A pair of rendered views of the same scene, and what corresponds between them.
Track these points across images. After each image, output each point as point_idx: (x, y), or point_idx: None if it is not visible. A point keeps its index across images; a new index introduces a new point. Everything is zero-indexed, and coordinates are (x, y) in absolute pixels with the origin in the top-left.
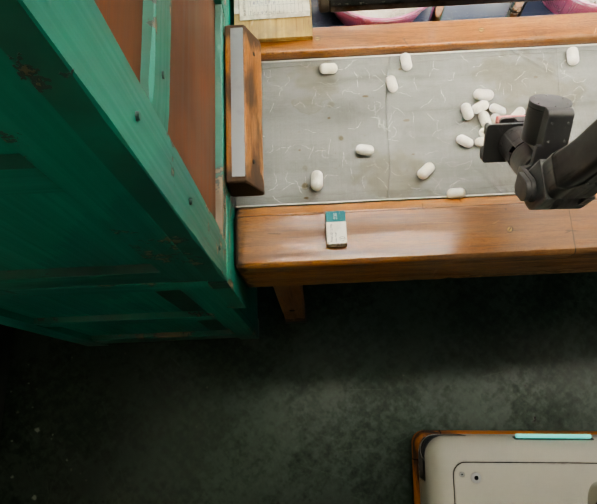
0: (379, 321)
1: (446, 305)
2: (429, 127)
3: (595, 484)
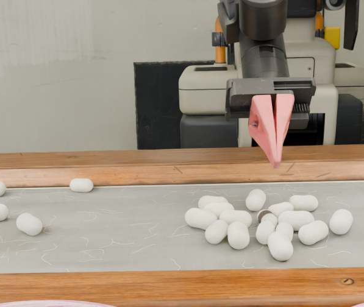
0: None
1: None
2: None
3: (335, 136)
